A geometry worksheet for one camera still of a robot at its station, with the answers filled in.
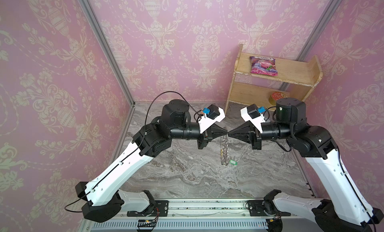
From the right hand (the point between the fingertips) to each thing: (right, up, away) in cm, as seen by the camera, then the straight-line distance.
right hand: (230, 132), depth 52 cm
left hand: (-2, 0, -2) cm, 3 cm away
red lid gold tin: (+36, +18, +38) cm, 55 cm away
